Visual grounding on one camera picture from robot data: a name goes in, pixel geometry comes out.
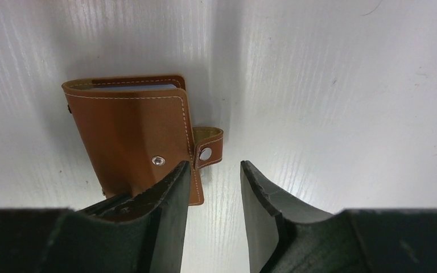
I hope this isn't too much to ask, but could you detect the brown leather card holder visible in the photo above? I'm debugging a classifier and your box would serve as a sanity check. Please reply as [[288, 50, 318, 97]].
[[62, 74, 224, 206]]

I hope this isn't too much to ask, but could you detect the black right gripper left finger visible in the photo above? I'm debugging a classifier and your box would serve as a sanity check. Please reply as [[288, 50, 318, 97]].
[[0, 161, 191, 272]]

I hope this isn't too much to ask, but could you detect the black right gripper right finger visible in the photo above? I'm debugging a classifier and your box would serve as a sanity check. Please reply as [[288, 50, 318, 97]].
[[241, 161, 437, 272]]

